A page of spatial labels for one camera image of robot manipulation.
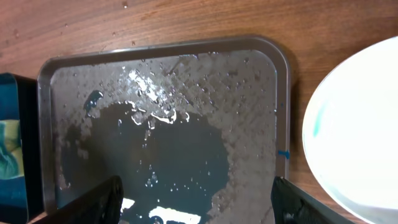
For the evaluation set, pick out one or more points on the white plate blue streak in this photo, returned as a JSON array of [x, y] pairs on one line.
[[349, 133]]

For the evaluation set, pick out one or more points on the black water tray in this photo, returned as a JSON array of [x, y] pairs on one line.
[[21, 188]]

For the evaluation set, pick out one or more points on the green yellow sponge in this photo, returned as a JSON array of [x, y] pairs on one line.
[[12, 165]]

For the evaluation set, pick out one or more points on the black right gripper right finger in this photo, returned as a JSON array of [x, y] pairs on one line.
[[291, 205]]

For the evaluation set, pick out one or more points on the brown serving tray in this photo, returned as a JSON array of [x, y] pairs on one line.
[[196, 131]]

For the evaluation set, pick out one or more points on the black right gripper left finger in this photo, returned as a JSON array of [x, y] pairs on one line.
[[100, 205]]

